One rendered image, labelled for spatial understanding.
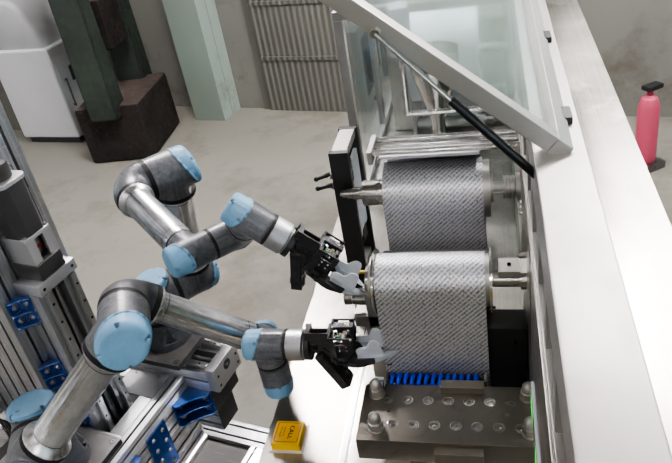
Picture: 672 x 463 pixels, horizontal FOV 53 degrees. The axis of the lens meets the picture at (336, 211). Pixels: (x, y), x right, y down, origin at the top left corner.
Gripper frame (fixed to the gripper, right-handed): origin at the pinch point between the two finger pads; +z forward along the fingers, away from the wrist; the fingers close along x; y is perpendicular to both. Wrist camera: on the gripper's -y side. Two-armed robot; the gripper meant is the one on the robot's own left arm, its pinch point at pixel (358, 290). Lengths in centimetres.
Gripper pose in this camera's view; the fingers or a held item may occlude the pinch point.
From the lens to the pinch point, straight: 155.8
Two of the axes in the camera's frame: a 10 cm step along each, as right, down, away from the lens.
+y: 5.1, -6.7, -5.4
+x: 1.7, -5.4, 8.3
